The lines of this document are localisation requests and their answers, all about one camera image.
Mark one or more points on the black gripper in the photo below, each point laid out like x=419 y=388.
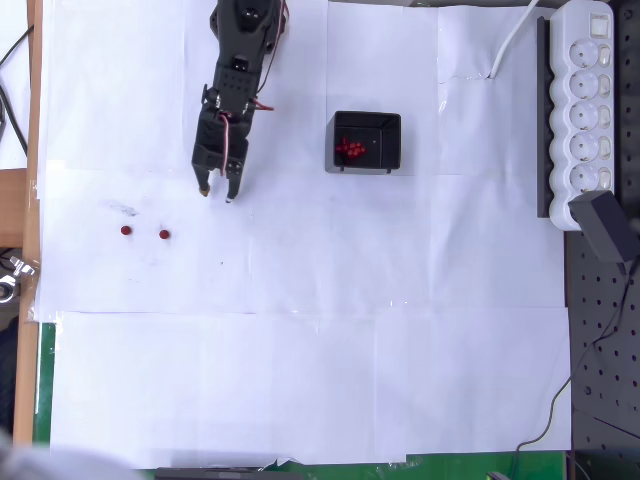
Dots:
x=216 y=156

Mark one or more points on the black open box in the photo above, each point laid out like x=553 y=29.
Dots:
x=392 y=145

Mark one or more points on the wooden table edge strip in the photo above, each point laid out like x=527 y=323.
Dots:
x=34 y=125

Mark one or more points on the brown wooden board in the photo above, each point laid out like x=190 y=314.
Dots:
x=12 y=210

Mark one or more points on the metal clamp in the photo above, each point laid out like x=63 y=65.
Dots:
x=20 y=266

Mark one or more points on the green cutting mat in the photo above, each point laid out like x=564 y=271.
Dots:
x=45 y=380

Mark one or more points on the black flat device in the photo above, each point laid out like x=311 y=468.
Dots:
x=210 y=474

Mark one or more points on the blurry grey object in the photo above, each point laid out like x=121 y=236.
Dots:
x=40 y=465

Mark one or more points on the black power adapter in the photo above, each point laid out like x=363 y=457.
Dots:
x=600 y=225

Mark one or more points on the white power strip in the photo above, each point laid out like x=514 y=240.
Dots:
x=582 y=30

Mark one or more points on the black pegboard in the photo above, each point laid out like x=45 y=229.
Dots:
x=605 y=375

